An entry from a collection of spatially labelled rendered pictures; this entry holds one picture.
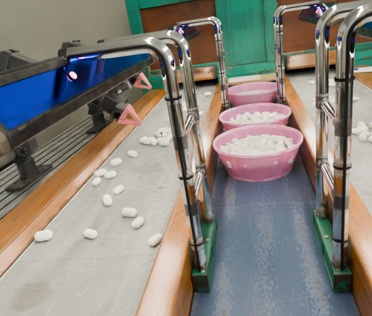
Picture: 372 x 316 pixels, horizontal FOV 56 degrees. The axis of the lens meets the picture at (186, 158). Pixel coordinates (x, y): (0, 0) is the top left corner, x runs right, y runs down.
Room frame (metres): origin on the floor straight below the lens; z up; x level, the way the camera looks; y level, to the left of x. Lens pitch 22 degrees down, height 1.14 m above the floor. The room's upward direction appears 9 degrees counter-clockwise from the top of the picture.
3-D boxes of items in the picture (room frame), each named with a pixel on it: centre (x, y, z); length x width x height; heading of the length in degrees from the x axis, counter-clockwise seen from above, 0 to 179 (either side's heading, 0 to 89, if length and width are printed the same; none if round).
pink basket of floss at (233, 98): (1.68, -0.37, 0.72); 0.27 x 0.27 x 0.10
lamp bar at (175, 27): (1.58, -0.06, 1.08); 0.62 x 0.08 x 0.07; 168
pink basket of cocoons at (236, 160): (0.98, -0.22, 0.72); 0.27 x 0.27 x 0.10
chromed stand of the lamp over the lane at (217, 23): (1.55, -0.14, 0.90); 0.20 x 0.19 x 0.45; 168
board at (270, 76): (1.90, -0.42, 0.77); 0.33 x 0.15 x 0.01; 78
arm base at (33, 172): (1.20, 0.58, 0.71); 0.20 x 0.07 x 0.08; 164
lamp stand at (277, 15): (1.47, -0.53, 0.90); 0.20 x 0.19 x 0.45; 168
